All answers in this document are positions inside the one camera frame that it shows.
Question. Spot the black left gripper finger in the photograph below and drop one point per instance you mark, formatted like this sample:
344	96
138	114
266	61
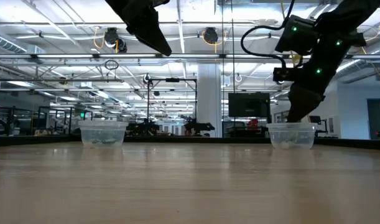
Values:
152	34

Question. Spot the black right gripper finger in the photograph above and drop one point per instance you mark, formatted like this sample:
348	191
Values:
303	105

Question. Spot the green white sweetener packet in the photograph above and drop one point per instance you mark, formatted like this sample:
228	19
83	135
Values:
293	137
104	141

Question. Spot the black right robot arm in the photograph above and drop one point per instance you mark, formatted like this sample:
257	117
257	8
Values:
348	15

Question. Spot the clear plastic cup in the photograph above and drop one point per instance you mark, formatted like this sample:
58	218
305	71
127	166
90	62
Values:
93	132
304	133

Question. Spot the black monitor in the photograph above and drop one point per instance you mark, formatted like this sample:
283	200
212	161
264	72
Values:
248	104

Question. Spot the black background robot station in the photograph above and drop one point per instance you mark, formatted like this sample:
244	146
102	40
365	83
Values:
149	102

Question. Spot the white building pillar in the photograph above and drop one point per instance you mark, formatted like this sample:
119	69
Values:
209	99

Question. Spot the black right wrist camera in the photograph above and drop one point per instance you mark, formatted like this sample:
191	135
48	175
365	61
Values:
297	34

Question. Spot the black aluminium table frame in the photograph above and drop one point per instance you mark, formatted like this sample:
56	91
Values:
192	140

